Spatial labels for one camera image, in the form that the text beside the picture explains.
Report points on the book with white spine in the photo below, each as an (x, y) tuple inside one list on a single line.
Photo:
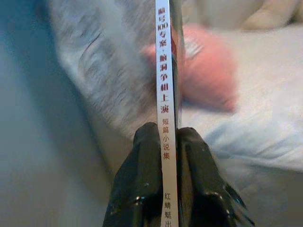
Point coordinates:
[(165, 94)]

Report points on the pink pillow with round print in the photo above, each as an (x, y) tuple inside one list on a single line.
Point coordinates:
[(208, 71)]

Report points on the white plush toy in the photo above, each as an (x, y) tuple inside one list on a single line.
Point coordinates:
[(272, 16)]

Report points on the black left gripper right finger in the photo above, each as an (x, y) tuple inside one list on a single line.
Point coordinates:
[(198, 184)]

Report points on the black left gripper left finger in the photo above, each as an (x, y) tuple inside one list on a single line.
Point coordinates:
[(137, 177)]

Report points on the grey patterned white blanket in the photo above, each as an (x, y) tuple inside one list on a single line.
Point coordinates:
[(101, 59)]

